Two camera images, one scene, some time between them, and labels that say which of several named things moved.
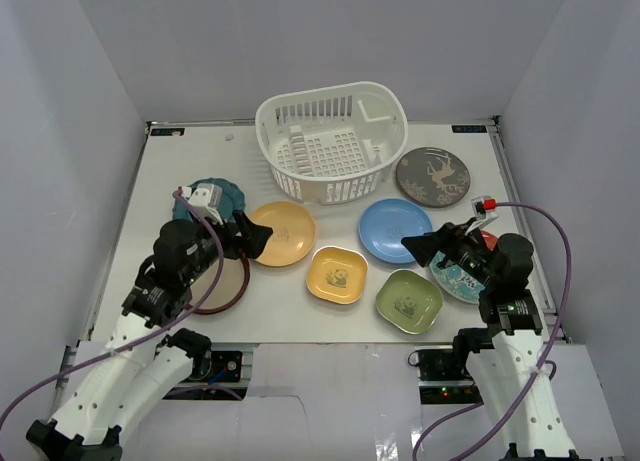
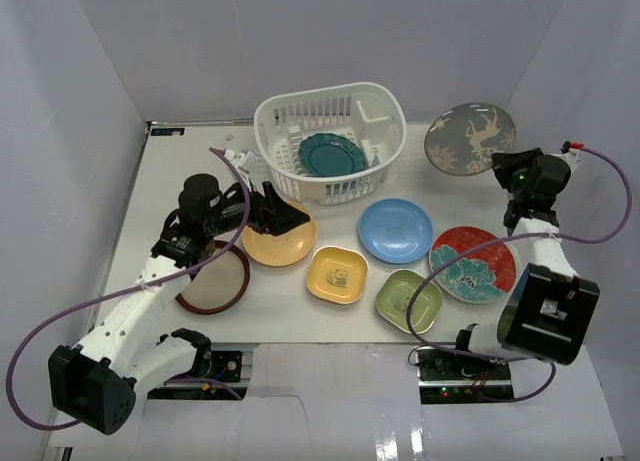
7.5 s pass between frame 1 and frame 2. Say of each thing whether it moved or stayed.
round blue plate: stayed
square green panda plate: stayed
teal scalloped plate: moved
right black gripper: moved
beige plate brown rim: stayed
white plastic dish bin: stayed
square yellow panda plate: stayed
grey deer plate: moved
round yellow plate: stayed
